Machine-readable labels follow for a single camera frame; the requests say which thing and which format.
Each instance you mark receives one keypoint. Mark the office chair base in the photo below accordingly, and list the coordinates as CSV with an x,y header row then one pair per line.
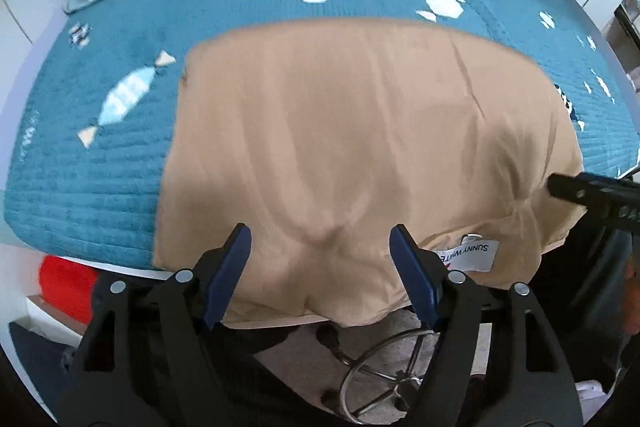
x,y
331,338

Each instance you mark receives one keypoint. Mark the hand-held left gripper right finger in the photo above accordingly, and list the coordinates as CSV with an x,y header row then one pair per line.
x,y
415,277

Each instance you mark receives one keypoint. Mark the tan jacket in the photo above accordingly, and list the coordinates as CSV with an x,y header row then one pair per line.
x,y
350,132

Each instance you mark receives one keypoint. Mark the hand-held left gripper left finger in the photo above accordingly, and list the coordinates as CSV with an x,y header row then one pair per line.
x,y
227,277

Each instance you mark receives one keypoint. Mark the red object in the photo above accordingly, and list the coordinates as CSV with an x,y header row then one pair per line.
x,y
65,279

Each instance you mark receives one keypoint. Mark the teal candy-print bedspread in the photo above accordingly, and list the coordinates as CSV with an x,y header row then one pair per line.
x,y
100,157

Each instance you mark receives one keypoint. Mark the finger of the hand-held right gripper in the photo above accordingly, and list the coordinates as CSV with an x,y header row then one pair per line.
x,y
590,192

